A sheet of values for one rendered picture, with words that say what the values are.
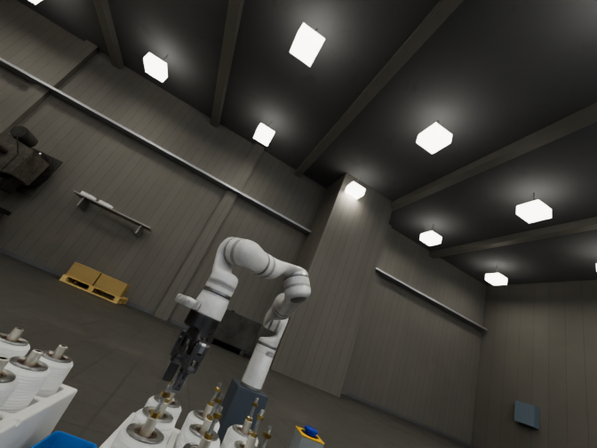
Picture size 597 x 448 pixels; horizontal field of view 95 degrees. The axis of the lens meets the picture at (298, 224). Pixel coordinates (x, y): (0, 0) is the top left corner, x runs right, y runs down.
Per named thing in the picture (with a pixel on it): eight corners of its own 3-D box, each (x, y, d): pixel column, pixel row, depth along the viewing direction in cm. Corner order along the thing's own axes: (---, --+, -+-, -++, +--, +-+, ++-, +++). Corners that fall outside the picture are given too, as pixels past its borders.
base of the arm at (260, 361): (238, 380, 120) (255, 341, 126) (257, 388, 122) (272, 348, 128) (242, 387, 111) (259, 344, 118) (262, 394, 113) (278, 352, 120)
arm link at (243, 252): (250, 236, 66) (280, 255, 77) (226, 232, 71) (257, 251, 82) (239, 263, 64) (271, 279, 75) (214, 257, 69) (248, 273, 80)
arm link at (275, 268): (271, 242, 79) (274, 269, 75) (311, 269, 100) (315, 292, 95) (245, 252, 82) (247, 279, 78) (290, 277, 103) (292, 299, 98)
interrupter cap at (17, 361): (21, 356, 66) (23, 354, 66) (52, 369, 66) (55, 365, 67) (-1, 362, 59) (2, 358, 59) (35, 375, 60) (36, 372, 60)
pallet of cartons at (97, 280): (58, 279, 512) (73, 260, 528) (73, 283, 580) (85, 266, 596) (117, 304, 535) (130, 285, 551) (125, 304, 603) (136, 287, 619)
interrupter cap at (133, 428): (157, 428, 59) (159, 425, 60) (166, 448, 54) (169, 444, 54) (122, 423, 55) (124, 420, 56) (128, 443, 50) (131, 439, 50)
